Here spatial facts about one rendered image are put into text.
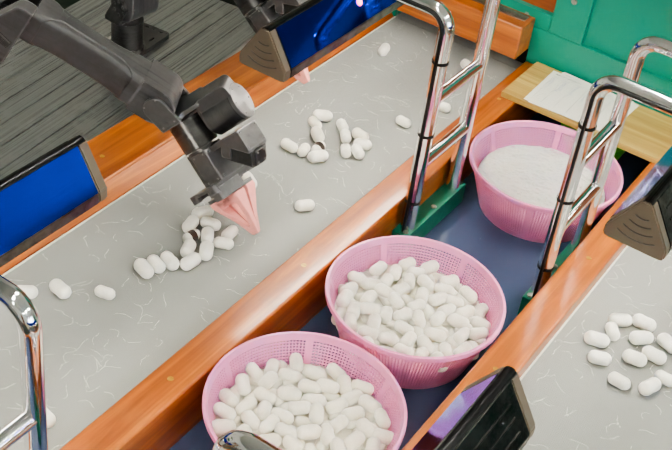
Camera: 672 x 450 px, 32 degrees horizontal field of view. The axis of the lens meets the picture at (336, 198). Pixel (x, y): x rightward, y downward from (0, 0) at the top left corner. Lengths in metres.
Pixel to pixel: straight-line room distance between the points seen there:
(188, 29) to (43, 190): 1.19
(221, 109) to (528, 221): 0.57
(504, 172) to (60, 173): 0.95
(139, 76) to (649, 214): 0.75
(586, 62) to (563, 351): 0.73
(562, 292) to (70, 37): 0.81
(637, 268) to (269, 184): 0.61
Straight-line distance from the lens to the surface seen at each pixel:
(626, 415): 1.70
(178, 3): 2.59
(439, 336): 1.73
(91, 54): 1.74
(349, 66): 2.29
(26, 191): 1.34
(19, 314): 1.17
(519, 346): 1.71
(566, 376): 1.72
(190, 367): 1.60
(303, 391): 1.62
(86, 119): 2.21
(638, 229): 1.46
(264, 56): 1.64
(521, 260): 2.00
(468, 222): 2.05
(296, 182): 1.96
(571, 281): 1.84
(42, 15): 1.73
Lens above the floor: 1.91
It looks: 37 degrees down
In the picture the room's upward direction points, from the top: 8 degrees clockwise
